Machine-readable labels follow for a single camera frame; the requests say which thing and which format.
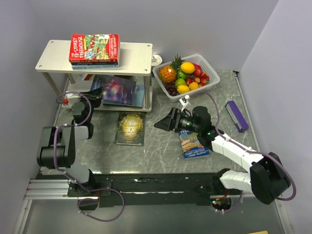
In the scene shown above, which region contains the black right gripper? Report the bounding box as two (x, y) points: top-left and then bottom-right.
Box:
(154, 107), (201, 134)

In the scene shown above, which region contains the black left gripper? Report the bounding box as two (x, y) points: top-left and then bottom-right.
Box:
(78, 86), (104, 123)

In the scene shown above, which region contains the Robinson Crusoe book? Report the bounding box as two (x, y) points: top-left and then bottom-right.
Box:
(90, 75), (137, 106)

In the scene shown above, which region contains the light blue 143-Storey Treehouse book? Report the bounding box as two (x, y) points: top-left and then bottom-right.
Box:
(71, 64), (119, 70)

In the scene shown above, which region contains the Little Women book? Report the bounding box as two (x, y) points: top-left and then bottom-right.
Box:
(71, 62), (119, 66)

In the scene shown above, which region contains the red 13-Storey Treehouse book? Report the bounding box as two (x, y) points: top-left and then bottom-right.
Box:
(69, 34), (120, 65)

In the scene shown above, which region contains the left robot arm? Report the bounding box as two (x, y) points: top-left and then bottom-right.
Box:
(37, 87), (103, 196)

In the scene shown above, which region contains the blue 91-Storey Treehouse book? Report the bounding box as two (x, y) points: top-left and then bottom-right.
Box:
(178, 130), (210, 159)

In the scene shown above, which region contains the yellow lemon front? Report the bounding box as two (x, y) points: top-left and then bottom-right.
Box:
(176, 85), (190, 94)

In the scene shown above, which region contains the dark grapes bunch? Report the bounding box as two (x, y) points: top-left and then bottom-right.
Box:
(165, 82), (178, 96)

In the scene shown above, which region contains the light blue book with swan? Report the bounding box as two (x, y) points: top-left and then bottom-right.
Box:
(102, 84), (145, 108)

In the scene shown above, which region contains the Alice in Wonderland book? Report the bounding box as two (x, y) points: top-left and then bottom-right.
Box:
(115, 112), (145, 146)

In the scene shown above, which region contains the green lime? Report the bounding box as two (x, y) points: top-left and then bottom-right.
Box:
(175, 78), (187, 87)

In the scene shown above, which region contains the yellow lemon small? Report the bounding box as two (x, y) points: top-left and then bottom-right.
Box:
(189, 82), (199, 91)

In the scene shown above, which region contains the toy pineapple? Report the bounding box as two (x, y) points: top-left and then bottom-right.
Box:
(158, 55), (184, 84)

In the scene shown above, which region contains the white two-tier shelf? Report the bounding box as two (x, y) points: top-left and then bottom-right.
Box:
(36, 40), (153, 112)

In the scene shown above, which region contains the red strawberries pile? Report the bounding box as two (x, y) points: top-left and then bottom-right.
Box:
(186, 63), (210, 88)

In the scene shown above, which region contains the yellow lemon top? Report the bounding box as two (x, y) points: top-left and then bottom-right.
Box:
(180, 62), (195, 74)

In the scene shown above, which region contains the white plastic basket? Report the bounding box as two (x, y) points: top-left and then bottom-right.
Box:
(153, 54), (220, 102)

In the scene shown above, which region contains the purple box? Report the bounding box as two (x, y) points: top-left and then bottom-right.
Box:
(225, 100), (249, 133)

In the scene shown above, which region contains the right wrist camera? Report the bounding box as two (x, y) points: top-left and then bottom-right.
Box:
(179, 95), (190, 112)

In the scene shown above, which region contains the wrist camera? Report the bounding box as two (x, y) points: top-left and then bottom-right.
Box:
(62, 92), (80, 106)
(179, 95), (190, 112)

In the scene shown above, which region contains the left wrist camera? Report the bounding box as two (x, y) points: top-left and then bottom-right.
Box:
(62, 92), (80, 106)

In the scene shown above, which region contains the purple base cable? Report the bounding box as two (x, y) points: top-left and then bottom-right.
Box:
(77, 188), (125, 222)

